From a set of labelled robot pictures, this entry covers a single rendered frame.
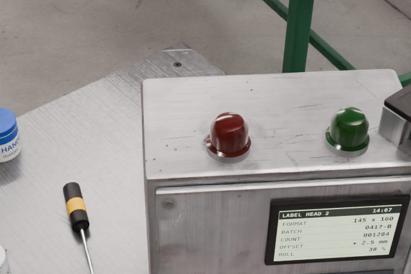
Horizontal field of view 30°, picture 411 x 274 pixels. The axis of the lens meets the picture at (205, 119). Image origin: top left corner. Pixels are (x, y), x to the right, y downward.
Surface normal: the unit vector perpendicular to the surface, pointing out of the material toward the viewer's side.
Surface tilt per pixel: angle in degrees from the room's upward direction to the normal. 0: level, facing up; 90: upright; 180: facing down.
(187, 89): 0
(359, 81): 0
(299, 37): 90
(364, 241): 90
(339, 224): 90
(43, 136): 0
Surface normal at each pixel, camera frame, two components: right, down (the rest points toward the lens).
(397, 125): -0.77, 0.41
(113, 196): 0.01, -0.75
